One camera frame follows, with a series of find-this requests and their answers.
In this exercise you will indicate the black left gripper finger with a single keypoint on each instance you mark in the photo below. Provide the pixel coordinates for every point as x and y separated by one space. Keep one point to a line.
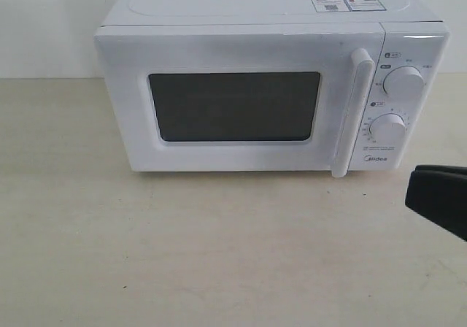
441 199

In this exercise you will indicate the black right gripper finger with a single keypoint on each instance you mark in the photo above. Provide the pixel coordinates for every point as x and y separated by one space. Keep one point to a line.
430 170

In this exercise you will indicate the white microwave door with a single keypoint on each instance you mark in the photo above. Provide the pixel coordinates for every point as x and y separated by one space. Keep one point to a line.
239 98

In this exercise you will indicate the white Midea microwave oven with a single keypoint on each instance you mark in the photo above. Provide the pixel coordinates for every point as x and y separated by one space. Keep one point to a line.
414 36

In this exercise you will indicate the white lower timer knob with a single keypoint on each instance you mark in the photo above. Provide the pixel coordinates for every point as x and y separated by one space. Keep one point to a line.
387 129

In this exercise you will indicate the white upper control knob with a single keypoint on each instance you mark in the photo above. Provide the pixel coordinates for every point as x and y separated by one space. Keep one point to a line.
404 83

